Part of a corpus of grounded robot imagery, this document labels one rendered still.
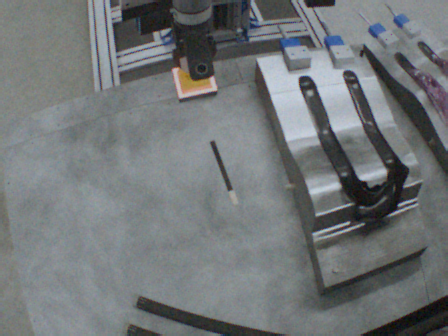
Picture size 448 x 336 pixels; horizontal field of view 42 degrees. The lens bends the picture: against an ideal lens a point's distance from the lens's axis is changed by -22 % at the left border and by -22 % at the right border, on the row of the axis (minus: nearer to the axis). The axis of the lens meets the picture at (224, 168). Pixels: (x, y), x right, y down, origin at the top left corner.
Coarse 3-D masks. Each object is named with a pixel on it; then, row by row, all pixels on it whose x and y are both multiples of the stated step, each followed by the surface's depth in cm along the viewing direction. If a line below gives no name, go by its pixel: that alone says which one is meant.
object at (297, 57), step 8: (280, 40) 142; (288, 40) 142; (296, 40) 143; (280, 48) 144; (288, 48) 139; (296, 48) 139; (304, 48) 140; (288, 56) 138; (296, 56) 138; (304, 56) 138; (288, 64) 140; (296, 64) 139; (304, 64) 140
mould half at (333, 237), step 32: (256, 64) 143; (320, 64) 142; (352, 64) 142; (288, 96) 138; (288, 128) 135; (352, 128) 136; (384, 128) 136; (288, 160) 136; (320, 160) 130; (352, 160) 129; (416, 160) 127; (320, 192) 124; (416, 192) 129; (320, 224) 126; (352, 224) 129; (384, 224) 129; (416, 224) 129; (320, 256) 126; (352, 256) 126; (384, 256) 126; (416, 256) 131; (320, 288) 127
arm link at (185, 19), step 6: (210, 6) 124; (174, 12) 126; (204, 12) 123; (210, 12) 126; (174, 18) 126; (180, 18) 124; (186, 18) 124; (192, 18) 124; (198, 18) 124; (204, 18) 125; (186, 24) 126; (192, 24) 126
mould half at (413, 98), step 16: (400, 32) 153; (432, 32) 154; (368, 48) 149; (400, 48) 150; (416, 48) 151; (432, 48) 151; (384, 64) 147; (416, 64) 148; (432, 64) 147; (384, 80) 151; (400, 80) 144; (400, 96) 147; (416, 96) 139; (416, 112) 143; (432, 112) 138; (432, 128) 138
